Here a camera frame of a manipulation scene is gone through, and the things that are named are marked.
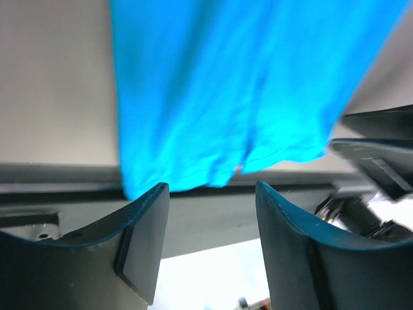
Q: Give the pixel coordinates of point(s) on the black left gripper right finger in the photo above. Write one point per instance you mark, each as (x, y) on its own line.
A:
(311, 264)

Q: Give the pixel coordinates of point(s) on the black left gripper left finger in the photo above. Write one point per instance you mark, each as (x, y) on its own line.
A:
(112, 263)

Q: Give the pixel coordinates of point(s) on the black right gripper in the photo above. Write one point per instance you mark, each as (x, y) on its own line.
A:
(384, 152)

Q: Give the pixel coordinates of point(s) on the bright blue t shirt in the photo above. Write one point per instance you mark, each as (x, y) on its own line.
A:
(208, 88)

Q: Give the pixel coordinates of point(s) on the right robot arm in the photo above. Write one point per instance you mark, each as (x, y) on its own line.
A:
(357, 218)

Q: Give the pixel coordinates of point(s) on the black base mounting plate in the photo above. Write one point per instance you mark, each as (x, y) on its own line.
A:
(200, 219)

